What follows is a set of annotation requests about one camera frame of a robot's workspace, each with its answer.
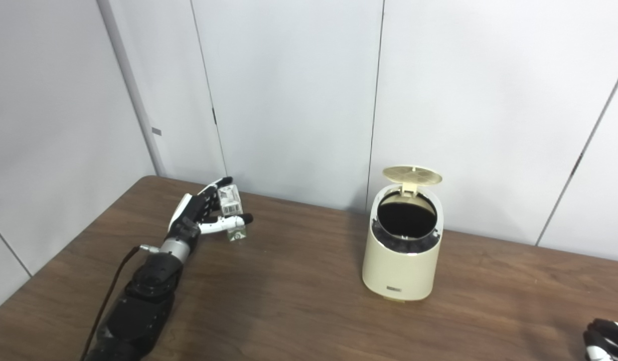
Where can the small white green milk carton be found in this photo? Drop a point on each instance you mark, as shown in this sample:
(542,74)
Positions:
(230,199)

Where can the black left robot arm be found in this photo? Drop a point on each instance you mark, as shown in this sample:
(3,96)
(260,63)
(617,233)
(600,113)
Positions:
(143,296)

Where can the cream-colored bin body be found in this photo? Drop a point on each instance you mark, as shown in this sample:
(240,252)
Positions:
(399,271)

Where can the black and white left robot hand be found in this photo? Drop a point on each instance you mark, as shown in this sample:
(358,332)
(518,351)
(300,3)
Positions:
(191,213)

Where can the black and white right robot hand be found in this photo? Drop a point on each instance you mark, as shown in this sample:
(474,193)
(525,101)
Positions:
(610,341)

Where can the round cream bin lid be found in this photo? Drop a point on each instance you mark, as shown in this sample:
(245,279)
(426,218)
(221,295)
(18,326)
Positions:
(412,175)

